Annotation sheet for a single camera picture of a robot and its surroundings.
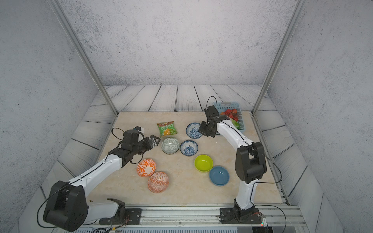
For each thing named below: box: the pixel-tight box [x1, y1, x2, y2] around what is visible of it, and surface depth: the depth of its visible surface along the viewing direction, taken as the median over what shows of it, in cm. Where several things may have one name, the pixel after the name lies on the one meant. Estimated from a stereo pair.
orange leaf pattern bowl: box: [136, 158, 157, 178], surface depth 90 cm
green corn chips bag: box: [156, 120, 178, 138], surface depth 109 cm
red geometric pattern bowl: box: [147, 171, 170, 194], surface depth 84 cm
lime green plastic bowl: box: [194, 154, 214, 173], surface depth 93 cm
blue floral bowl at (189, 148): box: [179, 139, 199, 157], surface depth 99 cm
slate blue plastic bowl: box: [209, 165, 230, 187], surface depth 87 cm
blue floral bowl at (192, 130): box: [186, 122, 203, 139], surface depth 97 cm
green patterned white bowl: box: [161, 137, 180, 155], surface depth 98 cm
